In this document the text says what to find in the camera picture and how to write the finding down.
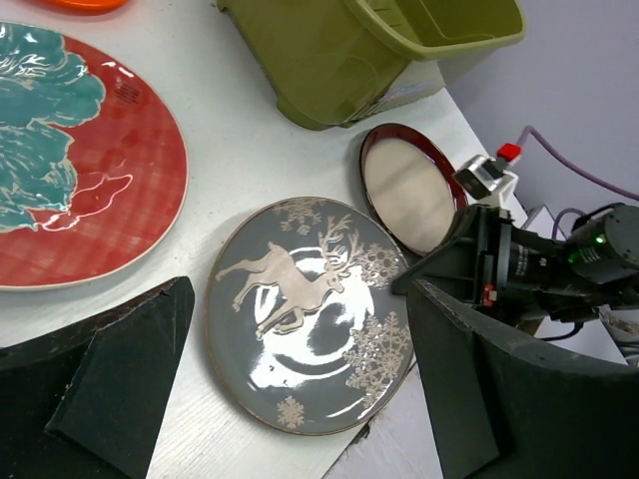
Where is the grey reindeer plate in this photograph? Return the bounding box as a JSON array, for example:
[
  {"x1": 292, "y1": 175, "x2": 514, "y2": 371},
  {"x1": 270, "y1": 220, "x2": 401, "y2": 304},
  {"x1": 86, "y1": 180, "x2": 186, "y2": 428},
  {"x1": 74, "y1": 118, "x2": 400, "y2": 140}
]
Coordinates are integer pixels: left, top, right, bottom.
[{"x1": 205, "y1": 197, "x2": 413, "y2": 436}]

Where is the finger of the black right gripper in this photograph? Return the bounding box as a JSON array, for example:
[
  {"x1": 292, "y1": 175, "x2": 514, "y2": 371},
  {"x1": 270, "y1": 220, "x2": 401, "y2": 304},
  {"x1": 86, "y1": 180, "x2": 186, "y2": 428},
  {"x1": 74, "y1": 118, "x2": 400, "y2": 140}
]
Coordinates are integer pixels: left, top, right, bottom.
[{"x1": 390, "y1": 207, "x2": 481, "y2": 302}]

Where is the olive green plastic bin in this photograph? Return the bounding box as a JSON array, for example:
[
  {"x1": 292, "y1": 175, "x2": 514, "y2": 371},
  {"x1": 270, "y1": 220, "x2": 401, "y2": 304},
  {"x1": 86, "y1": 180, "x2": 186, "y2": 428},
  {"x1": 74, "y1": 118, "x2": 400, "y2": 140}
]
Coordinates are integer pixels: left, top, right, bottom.
[{"x1": 217, "y1": 0, "x2": 526, "y2": 131}]

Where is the red teal floral plate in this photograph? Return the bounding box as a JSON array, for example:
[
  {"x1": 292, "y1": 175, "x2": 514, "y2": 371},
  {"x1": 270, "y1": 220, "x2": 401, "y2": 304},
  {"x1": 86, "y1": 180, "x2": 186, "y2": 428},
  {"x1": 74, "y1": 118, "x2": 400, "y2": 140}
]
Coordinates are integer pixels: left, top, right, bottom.
[{"x1": 1, "y1": 22, "x2": 189, "y2": 290}]

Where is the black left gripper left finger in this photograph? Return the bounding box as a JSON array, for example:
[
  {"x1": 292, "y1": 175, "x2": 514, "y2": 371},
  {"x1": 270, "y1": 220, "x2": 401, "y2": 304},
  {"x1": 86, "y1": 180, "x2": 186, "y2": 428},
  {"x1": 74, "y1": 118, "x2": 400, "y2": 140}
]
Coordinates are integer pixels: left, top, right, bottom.
[{"x1": 1, "y1": 276, "x2": 195, "y2": 478}]

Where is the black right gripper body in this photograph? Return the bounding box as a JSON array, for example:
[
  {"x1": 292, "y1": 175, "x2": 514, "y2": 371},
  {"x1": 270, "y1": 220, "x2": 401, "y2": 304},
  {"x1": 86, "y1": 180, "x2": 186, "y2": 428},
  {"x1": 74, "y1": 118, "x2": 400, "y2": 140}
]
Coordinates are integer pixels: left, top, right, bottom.
[{"x1": 468, "y1": 205, "x2": 574, "y2": 319}]

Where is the red rimmed beige plate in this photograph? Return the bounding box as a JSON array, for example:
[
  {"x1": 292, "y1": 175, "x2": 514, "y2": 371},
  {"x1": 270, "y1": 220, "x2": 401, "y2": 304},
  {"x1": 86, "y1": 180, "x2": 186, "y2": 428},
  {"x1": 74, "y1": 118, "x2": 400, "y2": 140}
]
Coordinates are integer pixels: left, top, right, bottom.
[{"x1": 358, "y1": 123, "x2": 468, "y2": 256}]

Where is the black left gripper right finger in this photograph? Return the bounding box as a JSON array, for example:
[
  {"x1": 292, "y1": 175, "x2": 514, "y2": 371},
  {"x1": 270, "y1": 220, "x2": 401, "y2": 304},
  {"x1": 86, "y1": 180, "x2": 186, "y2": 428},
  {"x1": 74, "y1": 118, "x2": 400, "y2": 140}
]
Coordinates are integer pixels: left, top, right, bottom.
[{"x1": 406, "y1": 281, "x2": 638, "y2": 478}]

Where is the orange round plate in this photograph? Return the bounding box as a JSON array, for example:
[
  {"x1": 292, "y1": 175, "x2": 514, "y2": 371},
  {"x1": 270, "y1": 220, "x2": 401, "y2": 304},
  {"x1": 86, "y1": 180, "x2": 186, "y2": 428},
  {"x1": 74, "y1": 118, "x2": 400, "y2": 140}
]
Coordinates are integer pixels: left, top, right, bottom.
[{"x1": 35, "y1": 0, "x2": 128, "y2": 14}]

